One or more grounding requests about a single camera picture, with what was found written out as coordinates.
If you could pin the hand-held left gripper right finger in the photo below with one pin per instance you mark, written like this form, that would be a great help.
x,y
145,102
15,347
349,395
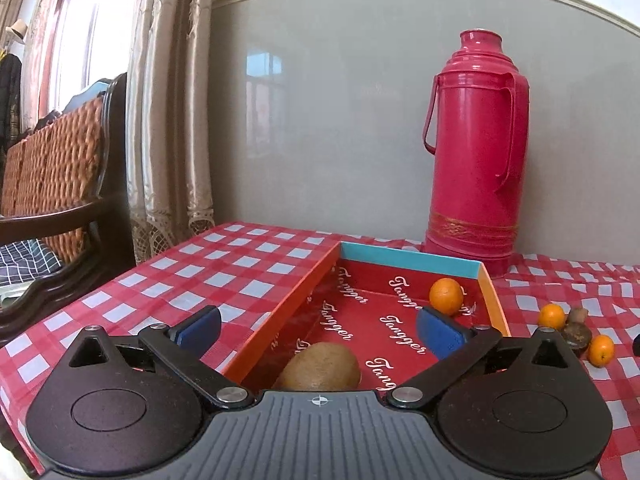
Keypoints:
x,y
440,332

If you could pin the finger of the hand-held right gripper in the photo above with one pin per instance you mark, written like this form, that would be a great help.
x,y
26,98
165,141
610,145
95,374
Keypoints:
x,y
637,345

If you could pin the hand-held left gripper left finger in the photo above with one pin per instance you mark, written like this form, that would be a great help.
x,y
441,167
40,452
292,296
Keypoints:
x,y
197,327

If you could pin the medium orange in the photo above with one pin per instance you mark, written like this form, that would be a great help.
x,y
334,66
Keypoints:
x,y
446,296

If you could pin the small orange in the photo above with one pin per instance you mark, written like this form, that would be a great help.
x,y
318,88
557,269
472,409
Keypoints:
x,y
551,316
600,350

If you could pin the colourful cardboard box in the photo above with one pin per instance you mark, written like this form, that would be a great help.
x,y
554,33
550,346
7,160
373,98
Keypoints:
x,y
390,305

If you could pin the dark passion fruit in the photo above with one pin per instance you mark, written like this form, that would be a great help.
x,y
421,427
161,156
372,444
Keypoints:
x,y
576,335

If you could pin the small brown kiwi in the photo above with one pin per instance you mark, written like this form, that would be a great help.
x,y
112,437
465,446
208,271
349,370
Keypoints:
x,y
578,315

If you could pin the large brown kiwi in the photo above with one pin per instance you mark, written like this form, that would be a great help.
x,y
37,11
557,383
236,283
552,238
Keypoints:
x,y
320,365

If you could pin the red checkered tablecloth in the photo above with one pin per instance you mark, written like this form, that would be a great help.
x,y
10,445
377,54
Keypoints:
x,y
200,270

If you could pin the red thermos flask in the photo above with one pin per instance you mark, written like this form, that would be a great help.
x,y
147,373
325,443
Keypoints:
x,y
475,160

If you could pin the dark blue checkered cloth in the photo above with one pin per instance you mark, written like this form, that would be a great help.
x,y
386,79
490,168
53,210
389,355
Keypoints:
x,y
25,260

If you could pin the beige satin curtain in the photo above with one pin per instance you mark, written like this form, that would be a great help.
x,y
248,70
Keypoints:
x,y
165,110

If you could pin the wooden wicker chair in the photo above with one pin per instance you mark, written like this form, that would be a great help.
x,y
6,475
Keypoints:
x,y
55,160

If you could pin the hanging dark clothes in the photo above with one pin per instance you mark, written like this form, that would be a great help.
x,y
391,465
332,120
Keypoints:
x,y
9,100

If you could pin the pink sheer curtain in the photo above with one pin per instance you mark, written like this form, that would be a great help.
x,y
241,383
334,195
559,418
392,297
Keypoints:
x,y
45,35

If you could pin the beige brimmed hat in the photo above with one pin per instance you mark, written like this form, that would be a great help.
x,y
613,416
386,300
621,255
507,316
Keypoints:
x,y
19,30

